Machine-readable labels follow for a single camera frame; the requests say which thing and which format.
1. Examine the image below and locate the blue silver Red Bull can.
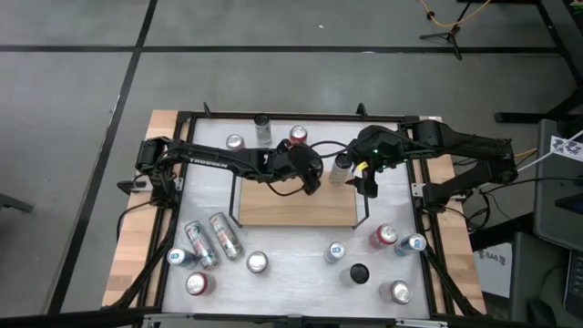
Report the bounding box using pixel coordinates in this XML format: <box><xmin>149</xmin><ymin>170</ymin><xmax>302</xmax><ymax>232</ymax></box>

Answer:
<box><xmin>394</xmin><ymin>232</ymin><xmax>428</xmax><ymax>258</ymax></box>
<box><xmin>166</xmin><ymin>247</ymin><xmax>198</xmax><ymax>270</ymax></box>
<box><xmin>323</xmin><ymin>241</ymin><xmax>347</xmax><ymax>265</ymax></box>

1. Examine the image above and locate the tall silver can teal palm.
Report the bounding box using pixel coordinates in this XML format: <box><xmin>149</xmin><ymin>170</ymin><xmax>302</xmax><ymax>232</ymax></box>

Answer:
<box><xmin>183</xmin><ymin>220</ymin><xmax>220</xmax><ymax>271</ymax></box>

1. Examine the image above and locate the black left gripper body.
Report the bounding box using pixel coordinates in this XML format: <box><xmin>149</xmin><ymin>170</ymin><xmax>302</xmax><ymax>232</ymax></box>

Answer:
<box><xmin>274</xmin><ymin>141</ymin><xmax>323</xmax><ymax>183</ymax></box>

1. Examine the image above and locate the black stand foot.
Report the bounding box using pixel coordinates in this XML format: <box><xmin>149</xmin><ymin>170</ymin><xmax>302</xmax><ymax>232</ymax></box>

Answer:
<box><xmin>0</xmin><ymin>192</ymin><xmax>36</xmax><ymax>213</ymax></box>

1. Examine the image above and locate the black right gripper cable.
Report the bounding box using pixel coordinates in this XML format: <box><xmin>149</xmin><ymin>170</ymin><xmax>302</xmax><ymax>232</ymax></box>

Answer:
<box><xmin>308</xmin><ymin>139</ymin><xmax>365</xmax><ymax>159</ymax></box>

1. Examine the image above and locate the black tripod stand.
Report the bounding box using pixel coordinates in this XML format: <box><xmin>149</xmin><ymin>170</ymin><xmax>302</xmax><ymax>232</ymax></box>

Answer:
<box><xmin>418</xmin><ymin>0</ymin><xmax>475</xmax><ymax>61</ymax></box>

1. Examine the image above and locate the silver Diet Coke can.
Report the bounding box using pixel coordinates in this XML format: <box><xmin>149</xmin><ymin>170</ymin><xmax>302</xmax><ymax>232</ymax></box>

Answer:
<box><xmin>378</xmin><ymin>280</ymin><xmax>414</xmax><ymax>306</ymax></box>
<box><xmin>245</xmin><ymin>251</ymin><xmax>270</xmax><ymax>275</ymax></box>
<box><xmin>225</xmin><ymin>133</ymin><xmax>247</xmax><ymax>152</ymax></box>

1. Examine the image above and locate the black desk frame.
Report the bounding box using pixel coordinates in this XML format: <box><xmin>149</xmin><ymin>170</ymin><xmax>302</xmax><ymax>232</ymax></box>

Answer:
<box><xmin>494</xmin><ymin>0</ymin><xmax>583</xmax><ymax>124</ymax></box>

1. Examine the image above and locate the grey desk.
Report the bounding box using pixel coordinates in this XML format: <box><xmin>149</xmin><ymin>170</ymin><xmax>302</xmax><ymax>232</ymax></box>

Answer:
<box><xmin>532</xmin><ymin>118</ymin><xmax>583</xmax><ymax>251</ymax></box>

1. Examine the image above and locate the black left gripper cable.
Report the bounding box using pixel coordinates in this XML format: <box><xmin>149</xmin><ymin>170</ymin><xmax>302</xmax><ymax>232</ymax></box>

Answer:
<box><xmin>263</xmin><ymin>175</ymin><xmax>307</xmax><ymax>198</ymax></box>

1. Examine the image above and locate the grey cabinet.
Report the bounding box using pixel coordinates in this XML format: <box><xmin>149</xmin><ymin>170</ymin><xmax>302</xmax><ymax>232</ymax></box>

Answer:
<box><xmin>509</xmin><ymin>231</ymin><xmax>570</xmax><ymax>328</ymax></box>

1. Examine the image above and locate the white cable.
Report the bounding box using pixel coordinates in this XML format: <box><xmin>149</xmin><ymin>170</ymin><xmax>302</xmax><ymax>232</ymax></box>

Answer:
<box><xmin>517</xmin><ymin>129</ymin><xmax>583</xmax><ymax>173</ymax></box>

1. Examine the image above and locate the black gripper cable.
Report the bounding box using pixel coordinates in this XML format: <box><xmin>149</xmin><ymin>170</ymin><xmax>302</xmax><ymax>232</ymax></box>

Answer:
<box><xmin>263</xmin><ymin>175</ymin><xmax>307</xmax><ymax>198</ymax></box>
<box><xmin>308</xmin><ymin>139</ymin><xmax>365</xmax><ymax>159</ymax></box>

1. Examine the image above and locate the red Fanta can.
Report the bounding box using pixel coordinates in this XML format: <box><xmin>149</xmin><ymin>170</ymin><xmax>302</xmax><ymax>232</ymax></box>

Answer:
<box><xmin>288</xmin><ymin>125</ymin><xmax>309</xmax><ymax>147</ymax></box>
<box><xmin>185</xmin><ymin>271</ymin><xmax>216</xmax><ymax>297</ymax></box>
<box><xmin>367</xmin><ymin>223</ymin><xmax>399</xmax><ymax>251</ymax></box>

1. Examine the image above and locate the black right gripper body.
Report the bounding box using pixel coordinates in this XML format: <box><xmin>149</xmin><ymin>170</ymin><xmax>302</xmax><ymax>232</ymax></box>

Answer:
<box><xmin>349</xmin><ymin>126</ymin><xmax>404</xmax><ymax>174</ymax></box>

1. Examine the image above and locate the black aluminium table frame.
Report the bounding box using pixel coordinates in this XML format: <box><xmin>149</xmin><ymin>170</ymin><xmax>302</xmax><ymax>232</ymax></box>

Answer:
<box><xmin>0</xmin><ymin>102</ymin><xmax>502</xmax><ymax>328</ymax></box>

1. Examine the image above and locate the printed white paper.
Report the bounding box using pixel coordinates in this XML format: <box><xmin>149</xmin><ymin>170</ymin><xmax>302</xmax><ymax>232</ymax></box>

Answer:
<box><xmin>549</xmin><ymin>134</ymin><xmax>583</xmax><ymax>163</ymax></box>

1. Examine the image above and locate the tall silver can red print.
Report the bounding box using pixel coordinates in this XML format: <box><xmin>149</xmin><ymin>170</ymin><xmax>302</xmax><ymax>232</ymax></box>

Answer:
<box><xmin>208</xmin><ymin>211</ymin><xmax>245</xmax><ymax>261</ymax></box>

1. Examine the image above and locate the wooden board tray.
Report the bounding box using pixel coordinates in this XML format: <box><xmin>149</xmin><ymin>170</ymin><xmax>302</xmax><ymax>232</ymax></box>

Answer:
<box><xmin>228</xmin><ymin>170</ymin><xmax>371</xmax><ymax>230</ymax></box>

